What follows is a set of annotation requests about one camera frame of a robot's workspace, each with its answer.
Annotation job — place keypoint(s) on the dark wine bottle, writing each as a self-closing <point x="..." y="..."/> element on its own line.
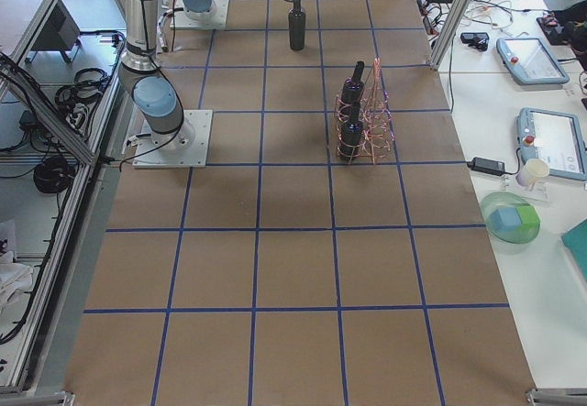
<point x="353" y="87"/>
<point x="296" y="26"/>

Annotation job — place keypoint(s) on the dark wine bottle in basket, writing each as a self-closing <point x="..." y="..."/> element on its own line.
<point x="353" y="87"/>

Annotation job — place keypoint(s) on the blue teach pendant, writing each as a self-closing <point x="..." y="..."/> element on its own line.
<point x="555" y="138"/>
<point x="530" y="61"/>

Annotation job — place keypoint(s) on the black power adapter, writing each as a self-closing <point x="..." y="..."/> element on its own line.
<point x="487" y="166"/>

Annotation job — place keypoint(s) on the white paper cup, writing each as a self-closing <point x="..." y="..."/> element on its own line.
<point x="533" y="171"/>

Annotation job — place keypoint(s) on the green bowl with blocks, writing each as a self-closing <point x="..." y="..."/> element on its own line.
<point x="510" y="217"/>

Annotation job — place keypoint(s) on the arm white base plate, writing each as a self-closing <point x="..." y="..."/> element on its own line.
<point x="188" y="149"/>
<point x="213" y="19"/>

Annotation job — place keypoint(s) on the copper wire wine basket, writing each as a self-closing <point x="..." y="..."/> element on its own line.
<point x="375" y="115"/>

